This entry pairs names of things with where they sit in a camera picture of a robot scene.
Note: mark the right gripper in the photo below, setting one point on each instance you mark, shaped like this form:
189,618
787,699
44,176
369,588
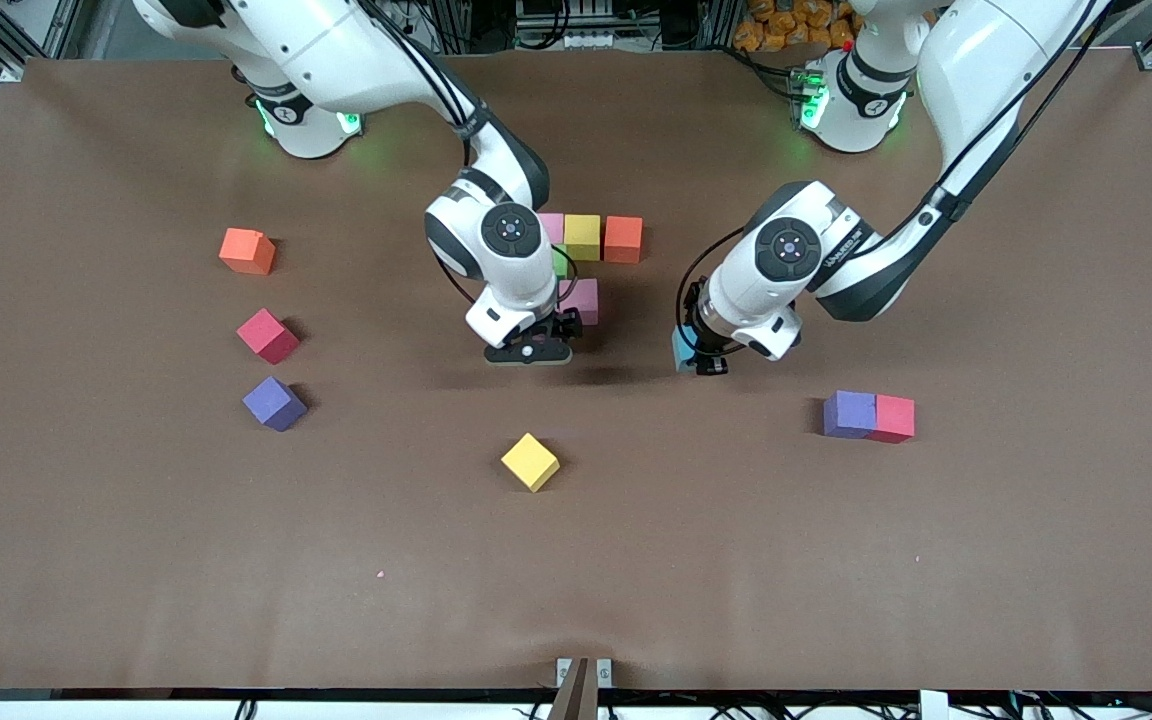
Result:
567,325

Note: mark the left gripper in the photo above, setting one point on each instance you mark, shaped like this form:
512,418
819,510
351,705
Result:
701,338

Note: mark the cyan foam cube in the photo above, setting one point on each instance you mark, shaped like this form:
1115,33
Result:
681,350

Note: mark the pink foam cube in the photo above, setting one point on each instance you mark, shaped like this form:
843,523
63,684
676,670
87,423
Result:
583,298
554,228

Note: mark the green foam cube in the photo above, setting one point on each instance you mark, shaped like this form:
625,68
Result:
561,263

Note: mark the yellow foam cube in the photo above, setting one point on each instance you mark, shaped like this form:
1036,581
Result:
582,236
530,462

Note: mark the orange foam cube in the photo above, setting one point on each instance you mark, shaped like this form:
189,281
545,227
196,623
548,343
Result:
623,239
247,252

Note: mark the purple foam cube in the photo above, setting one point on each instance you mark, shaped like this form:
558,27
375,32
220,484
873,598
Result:
849,414
274,403

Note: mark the red foam cube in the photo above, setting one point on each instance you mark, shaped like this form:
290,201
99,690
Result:
266,335
896,418

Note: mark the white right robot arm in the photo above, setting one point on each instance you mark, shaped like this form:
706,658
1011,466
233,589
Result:
336,60

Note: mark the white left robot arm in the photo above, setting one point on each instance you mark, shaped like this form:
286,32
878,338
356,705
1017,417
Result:
976,60

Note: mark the brown table cover mat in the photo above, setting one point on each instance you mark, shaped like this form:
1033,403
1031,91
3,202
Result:
576,580

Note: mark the slim white power strip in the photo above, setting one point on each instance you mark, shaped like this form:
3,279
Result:
586,40

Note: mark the bag of orange snacks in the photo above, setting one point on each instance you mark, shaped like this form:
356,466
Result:
786,25

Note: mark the white paper tag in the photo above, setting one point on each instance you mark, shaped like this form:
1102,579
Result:
933,706

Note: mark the table edge clamp bracket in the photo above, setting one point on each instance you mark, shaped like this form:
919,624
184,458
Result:
584,690

